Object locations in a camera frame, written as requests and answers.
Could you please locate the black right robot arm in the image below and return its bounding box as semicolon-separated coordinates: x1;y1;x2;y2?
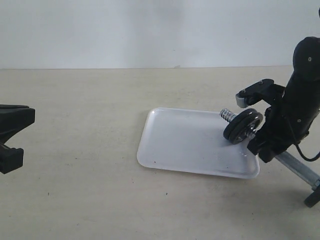
247;36;320;163

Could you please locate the chrome threaded dumbbell bar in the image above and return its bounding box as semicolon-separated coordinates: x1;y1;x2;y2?
219;107;320;192

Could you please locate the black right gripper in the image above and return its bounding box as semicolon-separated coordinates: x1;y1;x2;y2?
247;102;313;163

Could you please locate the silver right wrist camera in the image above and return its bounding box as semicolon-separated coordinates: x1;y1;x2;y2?
235;78;285;109

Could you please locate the white rectangular plastic tray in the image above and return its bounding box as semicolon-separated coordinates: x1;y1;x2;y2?
136;107;260;179

